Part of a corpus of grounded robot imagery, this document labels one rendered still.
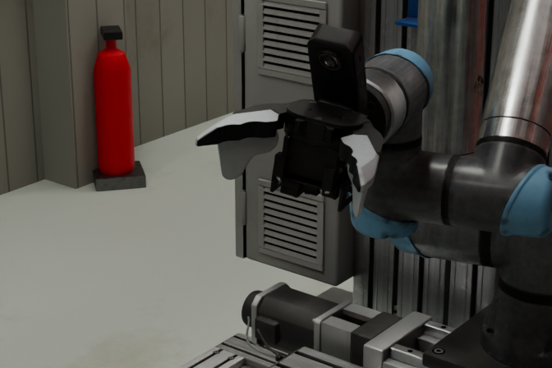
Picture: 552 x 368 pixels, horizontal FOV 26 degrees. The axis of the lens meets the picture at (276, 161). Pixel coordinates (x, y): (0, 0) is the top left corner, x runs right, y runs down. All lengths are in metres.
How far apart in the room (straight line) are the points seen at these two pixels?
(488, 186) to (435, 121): 0.28
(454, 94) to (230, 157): 0.49
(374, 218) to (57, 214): 3.08
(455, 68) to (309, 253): 0.52
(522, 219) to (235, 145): 0.32
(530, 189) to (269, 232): 0.77
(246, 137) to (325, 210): 0.79
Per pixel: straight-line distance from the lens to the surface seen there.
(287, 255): 1.90
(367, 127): 1.07
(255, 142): 1.07
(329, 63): 1.06
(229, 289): 3.66
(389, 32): 1.75
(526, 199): 1.22
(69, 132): 4.47
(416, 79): 1.24
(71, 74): 4.40
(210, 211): 4.25
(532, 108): 1.26
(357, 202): 1.02
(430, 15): 1.47
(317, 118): 1.06
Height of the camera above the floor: 1.56
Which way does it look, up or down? 19 degrees down
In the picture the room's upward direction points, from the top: straight up
